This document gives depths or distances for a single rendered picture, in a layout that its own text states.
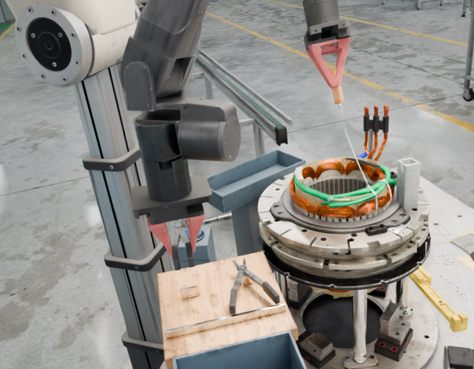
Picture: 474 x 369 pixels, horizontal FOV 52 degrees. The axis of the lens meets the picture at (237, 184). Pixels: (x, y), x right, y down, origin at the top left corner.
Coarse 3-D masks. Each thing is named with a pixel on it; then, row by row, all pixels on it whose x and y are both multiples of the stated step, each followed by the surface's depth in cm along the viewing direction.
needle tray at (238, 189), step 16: (256, 160) 123; (272, 160) 126; (288, 160) 123; (304, 160) 118; (224, 176) 118; (240, 176) 121; (256, 176) 122; (272, 176) 113; (224, 192) 116; (240, 192) 109; (256, 192) 112; (224, 208) 107; (240, 208) 117; (256, 208) 115; (240, 224) 120; (256, 224) 117; (240, 240) 123; (256, 240) 119
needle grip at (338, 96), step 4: (336, 68) 82; (332, 72) 82; (340, 84) 83; (332, 88) 83; (336, 88) 83; (340, 88) 83; (332, 92) 84; (336, 92) 83; (340, 92) 83; (336, 96) 83; (340, 96) 83; (336, 100) 83; (340, 100) 83; (344, 100) 83
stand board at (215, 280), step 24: (216, 264) 84; (240, 264) 83; (264, 264) 83; (168, 288) 80; (216, 288) 78; (240, 288) 78; (168, 312) 75; (192, 312) 74; (216, 312) 73; (240, 312) 73; (288, 312) 72; (192, 336) 69; (216, 336) 69; (240, 336) 68; (168, 360) 66
